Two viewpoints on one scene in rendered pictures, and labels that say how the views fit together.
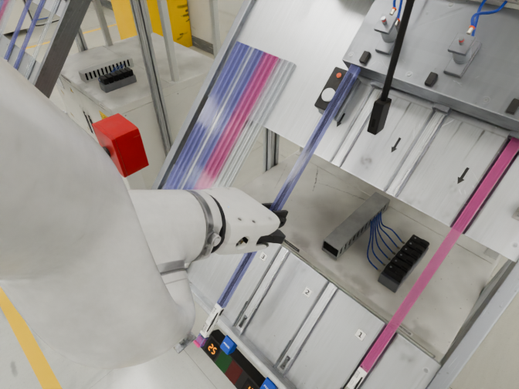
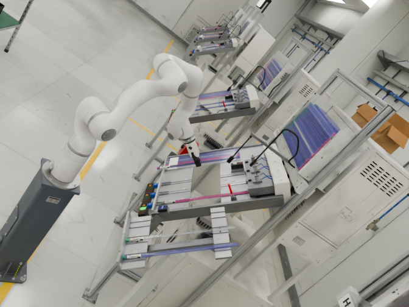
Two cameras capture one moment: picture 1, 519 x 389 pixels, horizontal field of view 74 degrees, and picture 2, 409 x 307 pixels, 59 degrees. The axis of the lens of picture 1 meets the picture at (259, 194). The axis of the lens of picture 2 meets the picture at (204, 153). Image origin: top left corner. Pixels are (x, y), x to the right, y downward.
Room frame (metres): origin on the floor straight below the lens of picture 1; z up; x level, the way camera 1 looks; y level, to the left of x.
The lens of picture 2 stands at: (-1.36, -1.02, 1.83)
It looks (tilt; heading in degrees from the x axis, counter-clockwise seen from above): 21 degrees down; 30
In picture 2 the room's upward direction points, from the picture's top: 40 degrees clockwise
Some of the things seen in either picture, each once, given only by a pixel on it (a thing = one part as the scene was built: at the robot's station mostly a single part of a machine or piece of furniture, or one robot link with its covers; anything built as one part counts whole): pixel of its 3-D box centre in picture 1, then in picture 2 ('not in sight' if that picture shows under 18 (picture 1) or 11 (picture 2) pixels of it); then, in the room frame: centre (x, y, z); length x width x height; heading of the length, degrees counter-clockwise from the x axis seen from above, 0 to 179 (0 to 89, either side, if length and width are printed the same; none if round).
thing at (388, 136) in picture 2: not in sight; (381, 123); (0.93, -0.47, 1.82); 0.68 x 0.30 x 0.20; 45
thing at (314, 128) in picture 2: not in sight; (313, 138); (0.65, -0.33, 1.52); 0.51 x 0.13 x 0.27; 45
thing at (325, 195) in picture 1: (359, 258); (202, 268); (0.77, -0.38, 0.31); 0.70 x 0.65 x 0.62; 45
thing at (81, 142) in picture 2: not in sight; (89, 124); (-0.35, 0.14, 1.00); 0.19 x 0.12 x 0.24; 92
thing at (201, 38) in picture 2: not in sight; (227, 47); (5.08, 4.01, 0.95); 1.37 x 0.82 x 1.90; 135
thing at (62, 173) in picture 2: not in sight; (70, 161); (-0.34, 0.11, 0.79); 0.19 x 0.19 x 0.18
